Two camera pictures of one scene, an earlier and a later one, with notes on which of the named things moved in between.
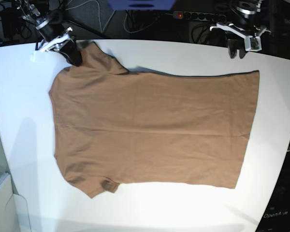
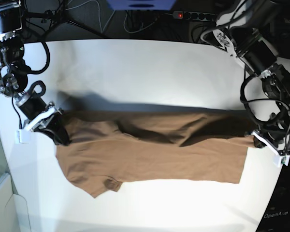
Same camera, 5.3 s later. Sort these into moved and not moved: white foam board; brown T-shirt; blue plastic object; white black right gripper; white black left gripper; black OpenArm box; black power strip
Moved: white black left gripper; brown T-shirt; white black right gripper
Not moved: white foam board; black OpenArm box; blue plastic object; black power strip
